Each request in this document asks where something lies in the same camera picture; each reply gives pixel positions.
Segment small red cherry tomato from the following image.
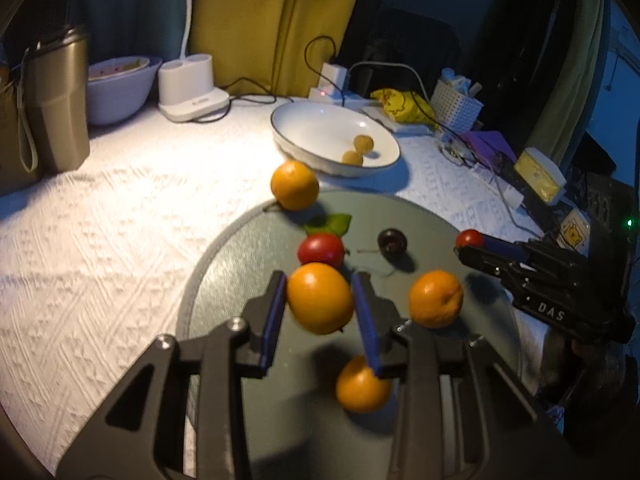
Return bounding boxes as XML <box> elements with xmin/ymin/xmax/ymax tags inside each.
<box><xmin>456</xmin><ymin>229</ymin><xmax>485</xmax><ymax>248</ymax></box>

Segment orange mandarin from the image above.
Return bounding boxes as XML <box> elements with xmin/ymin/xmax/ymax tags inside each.
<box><xmin>408</xmin><ymin>270</ymin><xmax>464</xmax><ymax>330</ymax></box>

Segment small orange kumquat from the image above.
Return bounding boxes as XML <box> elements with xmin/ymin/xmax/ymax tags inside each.
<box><xmin>335</xmin><ymin>356</ymin><xmax>393</xmax><ymax>414</ymax></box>

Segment dark cherry with stem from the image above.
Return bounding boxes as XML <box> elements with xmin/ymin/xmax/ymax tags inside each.
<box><xmin>358</xmin><ymin>228</ymin><xmax>408</xmax><ymax>262</ymax></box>

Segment round orange fruit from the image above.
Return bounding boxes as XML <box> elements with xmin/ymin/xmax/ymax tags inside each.
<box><xmin>286</xmin><ymin>262</ymin><xmax>355</xmax><ymax>335</ymax></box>

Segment brown longan fruit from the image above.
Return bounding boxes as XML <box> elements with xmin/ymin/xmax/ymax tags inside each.
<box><xmin>352</xmin><ymin>134</ymin><xmax>374</xmax><ymax>155</ymax></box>
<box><xmin>341</xmin><ymin>151</ymin><xmax>363</xmax><ymax>167</ymax></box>

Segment yellow sponge block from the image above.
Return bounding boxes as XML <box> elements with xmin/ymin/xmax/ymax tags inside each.
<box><xmin>514</xmin><ymin>148</ymin><xmax>566</xmax><ymax>206</ymax></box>

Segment purple cloth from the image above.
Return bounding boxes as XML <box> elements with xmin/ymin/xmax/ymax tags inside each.
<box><xmin>461</xmin><ymin>131</ymin><xmax>516</xmax><ymax>170</ymax></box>

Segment round grey placemat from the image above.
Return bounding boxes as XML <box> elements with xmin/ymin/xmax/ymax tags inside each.
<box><xmin>177</xmin><ymin>190</ymin><xmax>522</xmax><ymax>479</ymax></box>

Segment white perforated basket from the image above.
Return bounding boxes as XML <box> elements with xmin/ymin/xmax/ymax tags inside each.
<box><xmin>431</xmin><ymin>67</ymin><xmax>484</xmax><ymax>133</ymax></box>

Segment white tissue pack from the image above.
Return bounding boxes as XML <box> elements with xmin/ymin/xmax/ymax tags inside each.
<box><xmin>360</xmin><ymin>106</ymin><xmax>433</xmax><ymax>136</ymax></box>

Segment green leaf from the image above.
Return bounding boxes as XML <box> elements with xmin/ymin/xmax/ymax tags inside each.
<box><xmin>303</xmin><ymin>214</ymin><xmax>352</xmax><ymax>237</ymax></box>

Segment yellow duck snack bag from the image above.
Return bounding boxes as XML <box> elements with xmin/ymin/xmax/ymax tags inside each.
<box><xmin>370</xmin><ymin>88</ymin><xmax>437</xmax><ymax>128</ymax></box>

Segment large red cherry tomato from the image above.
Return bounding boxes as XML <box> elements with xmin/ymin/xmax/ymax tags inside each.
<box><xmin>297</xmin><ymin>232</ymin><xmax>345</xmax><ymax>268</ymax></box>

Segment white shallow plate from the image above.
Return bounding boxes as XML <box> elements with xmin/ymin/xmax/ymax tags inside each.
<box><xmin>270</xmin><ymin>101</ymin><xmax>401</xmax><ymax>178</ymax></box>

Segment orange at mat edge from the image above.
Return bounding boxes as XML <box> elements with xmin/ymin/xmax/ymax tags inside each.
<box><xmin>270</xmin><ymin>160</ymin><xmax>320</xmax><ymax>211</ymax></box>

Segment white power strip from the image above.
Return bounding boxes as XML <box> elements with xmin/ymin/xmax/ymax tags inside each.
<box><xmin>308</xmin><ymin>87</ymin><xmax>380</xmax><ymax>110</ymax></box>

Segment white charger adapter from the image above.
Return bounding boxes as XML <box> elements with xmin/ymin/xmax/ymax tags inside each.
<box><xmin>318</xmin><ymin>63</ymin><xmax>347</xmax><ymax>96</ymax></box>

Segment cardboard box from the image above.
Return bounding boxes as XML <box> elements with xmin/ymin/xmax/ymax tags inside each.
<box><xmin>0</xmin><ymin>63</ymin><xmax>41</xmax><ymax>196</ymax></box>

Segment lavender bowl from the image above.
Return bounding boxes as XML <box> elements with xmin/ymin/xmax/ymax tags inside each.
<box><xmin>87</xmin><ymin>55</ymin><xmax>162</xmax><ymax>126</ymax></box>

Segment yellow curtain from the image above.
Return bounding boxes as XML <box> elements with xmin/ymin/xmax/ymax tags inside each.
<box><xmin>190</xmin><ymin>0</ymin><xmax>357</xmax><ymax>98</ymax></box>

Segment white power cable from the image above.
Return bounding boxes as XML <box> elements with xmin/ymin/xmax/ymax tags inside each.
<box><xmin>344</xmin><ymin>60</ymin><xmax>544</xmax><ymax>239</ymax></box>

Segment black charger cable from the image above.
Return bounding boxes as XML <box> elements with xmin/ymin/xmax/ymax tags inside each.
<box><xmin>192</xmin><ymin>34</ymin><xmax>346</xmax><ymax>125</ymax></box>

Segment metallic tumbler with strap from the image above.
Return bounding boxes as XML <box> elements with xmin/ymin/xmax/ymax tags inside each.
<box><xmin>21</xmin><ymin>25</ymin><xmax>90</xmax><ymax>174</ymax></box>

